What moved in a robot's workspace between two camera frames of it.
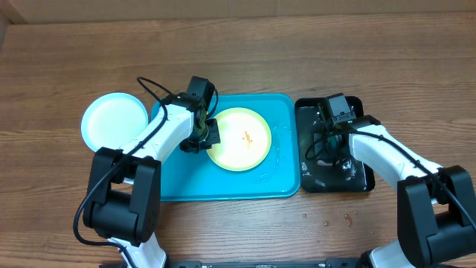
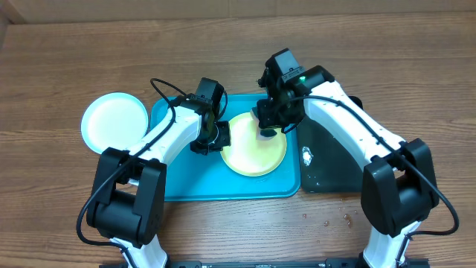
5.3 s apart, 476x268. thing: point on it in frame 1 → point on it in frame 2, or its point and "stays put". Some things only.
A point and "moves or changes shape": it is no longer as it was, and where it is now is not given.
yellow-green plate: [245, 140] moves or changes shape
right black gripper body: [326, 150] → [281, 113]
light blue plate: [112, 120] stays put
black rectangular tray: [326, 163] stays put
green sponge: [322, 163] → [262, 134]
